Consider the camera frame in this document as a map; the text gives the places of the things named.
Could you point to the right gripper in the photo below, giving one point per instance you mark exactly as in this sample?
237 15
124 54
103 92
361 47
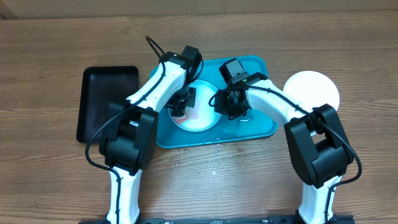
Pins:
226 109

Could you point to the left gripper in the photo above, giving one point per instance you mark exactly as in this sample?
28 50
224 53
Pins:
191 102

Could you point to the light blue plate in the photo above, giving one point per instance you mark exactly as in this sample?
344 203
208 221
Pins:
207 116

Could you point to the pink green sponge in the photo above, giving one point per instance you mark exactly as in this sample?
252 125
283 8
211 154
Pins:
188 114

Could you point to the white plate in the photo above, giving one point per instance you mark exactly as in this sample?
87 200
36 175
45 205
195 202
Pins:
313 88

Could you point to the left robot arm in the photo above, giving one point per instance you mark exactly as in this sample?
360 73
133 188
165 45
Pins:
128 140

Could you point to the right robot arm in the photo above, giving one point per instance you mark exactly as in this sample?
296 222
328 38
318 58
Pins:
306 109

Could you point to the teal plastic tray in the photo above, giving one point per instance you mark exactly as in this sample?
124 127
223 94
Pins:
254 125

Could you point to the black plastic tray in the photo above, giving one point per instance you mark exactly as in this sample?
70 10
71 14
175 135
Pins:
100 87

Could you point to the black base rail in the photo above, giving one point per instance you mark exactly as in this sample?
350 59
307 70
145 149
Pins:
273 219

